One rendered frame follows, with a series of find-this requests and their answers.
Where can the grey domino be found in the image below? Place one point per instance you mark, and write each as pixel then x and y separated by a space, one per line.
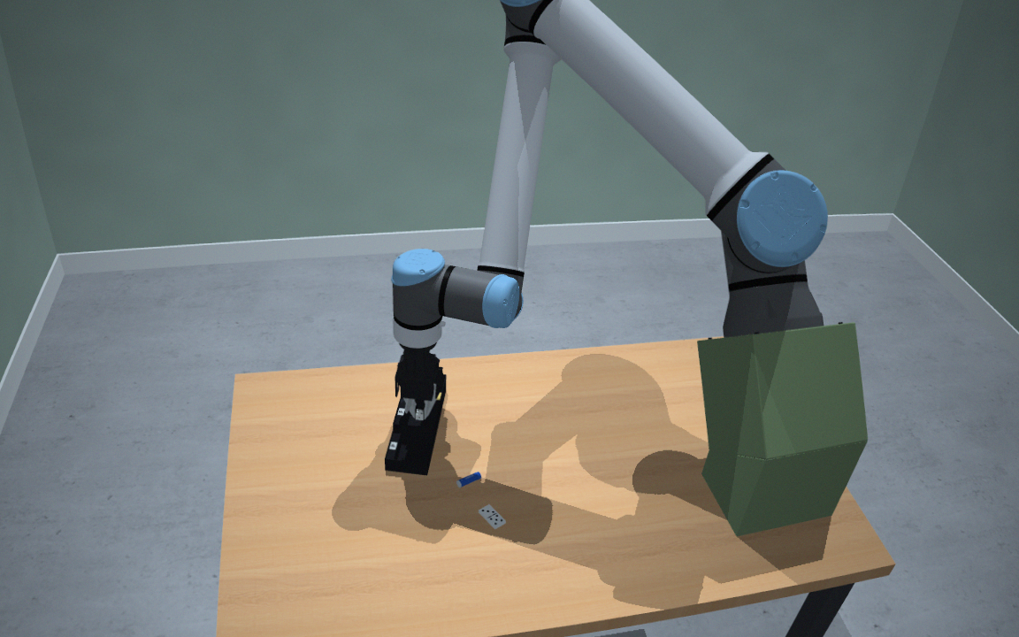
pixel 492 516

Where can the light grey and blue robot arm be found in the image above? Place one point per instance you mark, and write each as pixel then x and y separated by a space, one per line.
pixel 771 214

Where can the blue aa battery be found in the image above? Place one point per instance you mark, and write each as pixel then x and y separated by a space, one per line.
pixel 469 479

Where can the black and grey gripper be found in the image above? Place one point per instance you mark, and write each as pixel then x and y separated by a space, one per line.
pixel 421 380

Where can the black rack of three labelled bins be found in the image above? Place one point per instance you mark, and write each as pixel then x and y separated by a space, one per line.
pixel 411 443

